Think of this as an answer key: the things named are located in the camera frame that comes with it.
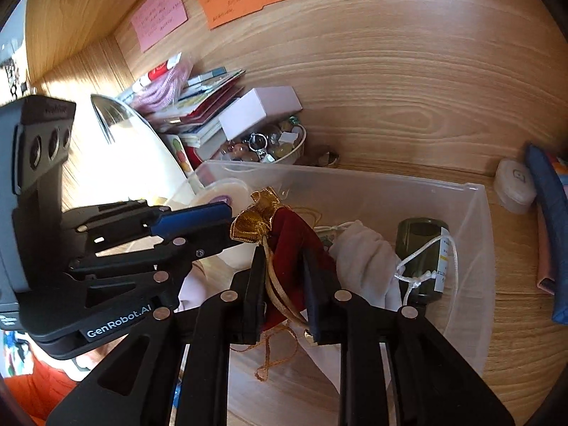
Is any person's orange clothing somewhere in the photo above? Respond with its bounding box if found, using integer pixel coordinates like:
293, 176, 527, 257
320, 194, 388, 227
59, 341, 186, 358
0, 355, 89, 422

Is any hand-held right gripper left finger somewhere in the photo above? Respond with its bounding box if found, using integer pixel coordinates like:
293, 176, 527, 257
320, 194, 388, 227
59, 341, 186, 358
45, 244, 267, 426

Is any red velvet drawstring pouch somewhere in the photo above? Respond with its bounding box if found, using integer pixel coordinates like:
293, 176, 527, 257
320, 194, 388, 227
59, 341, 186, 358
230, 189, 339, 382

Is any blue quilted pouch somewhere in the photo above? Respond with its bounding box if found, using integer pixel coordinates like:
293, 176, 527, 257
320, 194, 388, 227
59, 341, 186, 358
525, 143, 568, 322

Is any white cardboard box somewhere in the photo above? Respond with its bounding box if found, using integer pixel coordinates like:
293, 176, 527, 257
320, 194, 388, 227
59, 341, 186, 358
218, 87, 303, 140

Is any white drawstring pouch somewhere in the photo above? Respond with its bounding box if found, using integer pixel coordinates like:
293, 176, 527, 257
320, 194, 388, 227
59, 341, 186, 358
331, 219, 458, 313

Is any green glass bottle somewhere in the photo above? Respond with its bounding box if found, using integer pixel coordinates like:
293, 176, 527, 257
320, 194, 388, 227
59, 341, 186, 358
395, 217, 458, 307

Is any pink paper note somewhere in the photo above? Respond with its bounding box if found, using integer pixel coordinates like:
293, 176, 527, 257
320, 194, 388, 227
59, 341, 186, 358
131, 0, 188, 53

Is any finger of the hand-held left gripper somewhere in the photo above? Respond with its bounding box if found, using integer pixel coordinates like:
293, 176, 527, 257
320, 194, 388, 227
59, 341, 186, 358
66, 221, 242, 303
62, 199, 234, 242

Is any bowl of keychain trinkets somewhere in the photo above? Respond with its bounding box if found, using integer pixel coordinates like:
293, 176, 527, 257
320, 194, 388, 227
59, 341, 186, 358
219, 118, 308, 165

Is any cream tape roll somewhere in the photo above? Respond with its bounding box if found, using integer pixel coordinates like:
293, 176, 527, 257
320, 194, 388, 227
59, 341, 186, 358
195, 177, 250, 214

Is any pink cord packet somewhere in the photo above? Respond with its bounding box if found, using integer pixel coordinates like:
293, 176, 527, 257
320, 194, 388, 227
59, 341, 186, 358
126, 53, 193, 114

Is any stack of booklets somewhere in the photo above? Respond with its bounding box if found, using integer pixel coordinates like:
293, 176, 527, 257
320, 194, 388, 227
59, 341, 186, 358
160, 69, 247, 160

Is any small white plastic case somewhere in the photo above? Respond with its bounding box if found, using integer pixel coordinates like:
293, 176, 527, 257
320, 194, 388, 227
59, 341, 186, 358
494, 158, 537, 214

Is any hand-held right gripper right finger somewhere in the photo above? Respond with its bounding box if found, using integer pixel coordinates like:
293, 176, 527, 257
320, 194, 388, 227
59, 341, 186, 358
302, 248, 516, 426

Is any translucent plastic storage bin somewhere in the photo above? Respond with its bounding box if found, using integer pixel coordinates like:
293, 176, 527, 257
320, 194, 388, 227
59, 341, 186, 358
169, 160, 495, 380

